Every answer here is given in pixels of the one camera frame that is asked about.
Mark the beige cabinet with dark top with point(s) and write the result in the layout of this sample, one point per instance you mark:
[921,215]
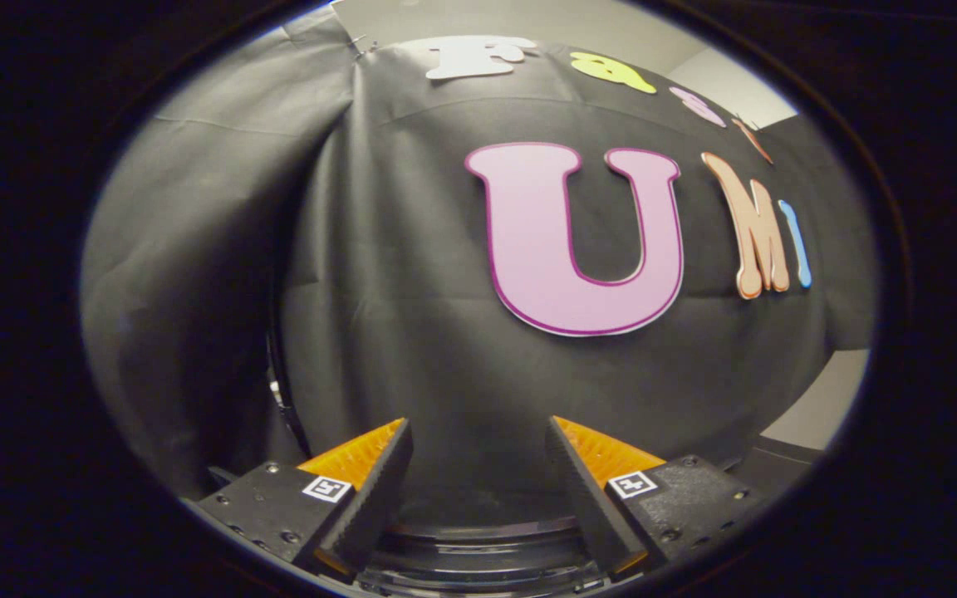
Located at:
[827,399]

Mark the metal backdrop clip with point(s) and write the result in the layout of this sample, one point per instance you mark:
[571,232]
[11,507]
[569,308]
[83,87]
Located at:
[362,43]

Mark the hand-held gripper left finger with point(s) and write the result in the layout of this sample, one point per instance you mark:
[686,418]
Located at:
[379,498]

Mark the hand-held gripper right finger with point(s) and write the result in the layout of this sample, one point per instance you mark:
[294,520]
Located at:
[586,498]

